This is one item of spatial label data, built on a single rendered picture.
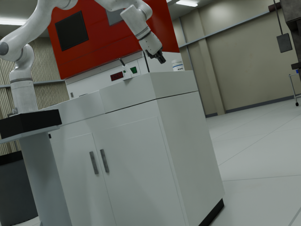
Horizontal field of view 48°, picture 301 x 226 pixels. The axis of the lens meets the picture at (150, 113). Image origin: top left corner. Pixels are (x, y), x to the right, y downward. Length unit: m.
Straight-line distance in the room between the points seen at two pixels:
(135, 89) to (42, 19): 0.62
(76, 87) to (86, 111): 0.88
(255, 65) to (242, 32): 1.25
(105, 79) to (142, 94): 0.95
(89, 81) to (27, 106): 0.98
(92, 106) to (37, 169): 0.47
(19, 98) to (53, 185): 0.51
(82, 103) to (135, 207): 0.69
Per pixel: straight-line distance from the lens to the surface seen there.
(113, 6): 1.79
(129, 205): 2.03
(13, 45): 1.96
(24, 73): 1.98
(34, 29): 1.96
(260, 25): 12.44
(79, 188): 2.22
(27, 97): 1.95
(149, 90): 1.80
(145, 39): 1.74
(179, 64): 2.30
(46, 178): 1.93
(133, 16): 1.72
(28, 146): 1.93
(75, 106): 2.11
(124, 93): 1.88
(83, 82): 2.87
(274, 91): 12.33
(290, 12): 6.68
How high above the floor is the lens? 0.75
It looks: level
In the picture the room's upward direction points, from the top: 15 degrees counter-clockwise
